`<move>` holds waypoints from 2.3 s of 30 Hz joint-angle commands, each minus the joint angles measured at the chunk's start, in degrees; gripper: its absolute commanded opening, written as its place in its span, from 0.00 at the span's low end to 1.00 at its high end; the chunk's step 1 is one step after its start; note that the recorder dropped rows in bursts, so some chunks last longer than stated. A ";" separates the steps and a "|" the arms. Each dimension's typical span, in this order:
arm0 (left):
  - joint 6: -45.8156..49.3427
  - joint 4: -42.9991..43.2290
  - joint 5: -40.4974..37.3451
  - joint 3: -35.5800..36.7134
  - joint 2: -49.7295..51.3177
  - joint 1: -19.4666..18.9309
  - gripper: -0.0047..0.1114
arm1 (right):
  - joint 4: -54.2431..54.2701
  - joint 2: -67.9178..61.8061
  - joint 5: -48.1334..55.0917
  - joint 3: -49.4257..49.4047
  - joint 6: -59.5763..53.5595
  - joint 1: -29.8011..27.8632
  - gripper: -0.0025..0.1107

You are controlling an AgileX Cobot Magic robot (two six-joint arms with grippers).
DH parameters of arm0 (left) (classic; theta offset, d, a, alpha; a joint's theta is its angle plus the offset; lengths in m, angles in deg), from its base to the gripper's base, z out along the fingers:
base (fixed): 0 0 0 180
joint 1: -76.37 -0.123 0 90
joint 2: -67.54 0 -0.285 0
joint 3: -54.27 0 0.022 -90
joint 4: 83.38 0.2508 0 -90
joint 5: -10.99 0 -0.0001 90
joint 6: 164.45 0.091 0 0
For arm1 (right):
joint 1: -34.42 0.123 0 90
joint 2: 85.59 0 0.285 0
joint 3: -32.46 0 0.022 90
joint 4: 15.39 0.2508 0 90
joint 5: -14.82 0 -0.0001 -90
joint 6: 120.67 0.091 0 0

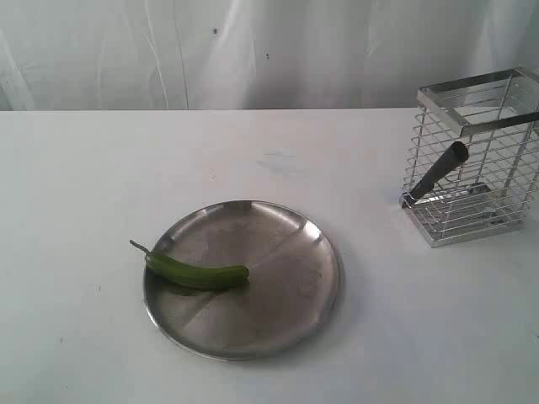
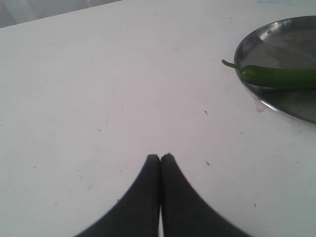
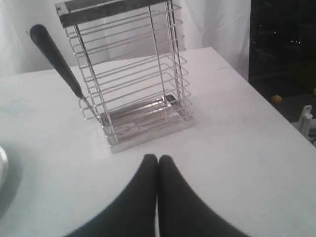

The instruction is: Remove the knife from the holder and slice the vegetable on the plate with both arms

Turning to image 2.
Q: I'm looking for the round steel plate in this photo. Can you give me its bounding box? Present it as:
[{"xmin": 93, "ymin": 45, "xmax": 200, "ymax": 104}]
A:
[{"xmin": 234, "ymin": 15, "xmax": 316, "ymax": 125}]

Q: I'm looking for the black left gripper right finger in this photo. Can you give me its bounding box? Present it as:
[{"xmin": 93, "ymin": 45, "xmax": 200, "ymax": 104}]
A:
[{"xmin": 160, "ymin": 154, "xmax": 249, "ymax": 237}]

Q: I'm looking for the green cucumber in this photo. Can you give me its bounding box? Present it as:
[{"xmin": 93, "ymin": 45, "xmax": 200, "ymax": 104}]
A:
[{"xmin": 222, "ymin": 60, "xmax": 316, "ymax": 90}]

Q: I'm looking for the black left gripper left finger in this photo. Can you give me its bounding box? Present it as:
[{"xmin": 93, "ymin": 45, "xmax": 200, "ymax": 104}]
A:
[{"xmin": 78, "ymin": 155, "xmax": 160, "ymax": 237}]

